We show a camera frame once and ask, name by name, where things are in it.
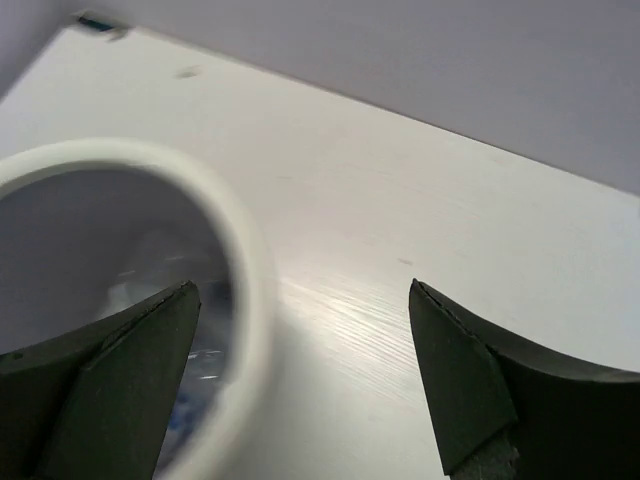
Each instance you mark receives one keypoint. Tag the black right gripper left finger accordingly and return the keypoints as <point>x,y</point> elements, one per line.
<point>95,403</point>

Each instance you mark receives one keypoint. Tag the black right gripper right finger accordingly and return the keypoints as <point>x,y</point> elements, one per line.
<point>505,407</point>

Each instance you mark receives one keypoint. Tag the blue label water bottle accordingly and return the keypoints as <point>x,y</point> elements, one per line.
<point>205,366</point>

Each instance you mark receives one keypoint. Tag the white plastic bin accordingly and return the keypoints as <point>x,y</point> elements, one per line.
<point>91,227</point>

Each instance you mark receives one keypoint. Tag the black XDOF sticker left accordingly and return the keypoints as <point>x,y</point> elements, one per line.
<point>99,26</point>

